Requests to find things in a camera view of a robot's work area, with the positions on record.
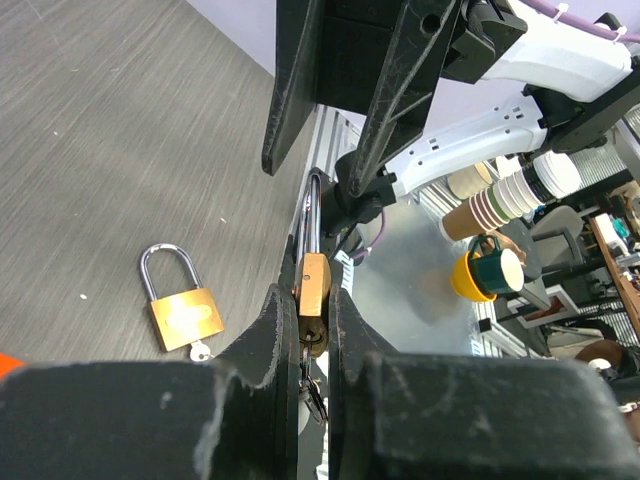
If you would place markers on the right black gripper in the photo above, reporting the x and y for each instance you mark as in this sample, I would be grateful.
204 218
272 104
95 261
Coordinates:
375 56

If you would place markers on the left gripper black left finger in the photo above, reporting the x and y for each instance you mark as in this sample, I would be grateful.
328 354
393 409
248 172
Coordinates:
233 417

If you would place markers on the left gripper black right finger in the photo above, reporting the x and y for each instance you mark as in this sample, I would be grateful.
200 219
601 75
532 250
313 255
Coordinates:
421 416

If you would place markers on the keys with grey charm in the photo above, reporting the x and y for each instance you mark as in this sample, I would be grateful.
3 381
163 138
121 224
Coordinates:
311 404

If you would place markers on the small brass padlock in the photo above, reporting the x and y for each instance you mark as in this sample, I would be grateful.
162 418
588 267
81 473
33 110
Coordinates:
313 276

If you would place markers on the orange black padlock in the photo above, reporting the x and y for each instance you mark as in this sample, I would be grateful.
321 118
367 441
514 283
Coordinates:
8 365

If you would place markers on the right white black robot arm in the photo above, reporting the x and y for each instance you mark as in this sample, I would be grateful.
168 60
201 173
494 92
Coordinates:
443 85

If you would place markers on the large brass padlock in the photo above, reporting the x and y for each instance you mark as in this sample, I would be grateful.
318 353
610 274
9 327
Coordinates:
184 317

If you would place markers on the yellow and green mugs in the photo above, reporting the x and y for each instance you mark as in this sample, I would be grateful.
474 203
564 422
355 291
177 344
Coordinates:
486 271

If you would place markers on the stack of paper cups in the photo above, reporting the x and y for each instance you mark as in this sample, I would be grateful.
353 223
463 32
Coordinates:
547 178

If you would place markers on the small key with ring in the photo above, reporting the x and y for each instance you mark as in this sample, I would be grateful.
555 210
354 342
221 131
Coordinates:
199 352

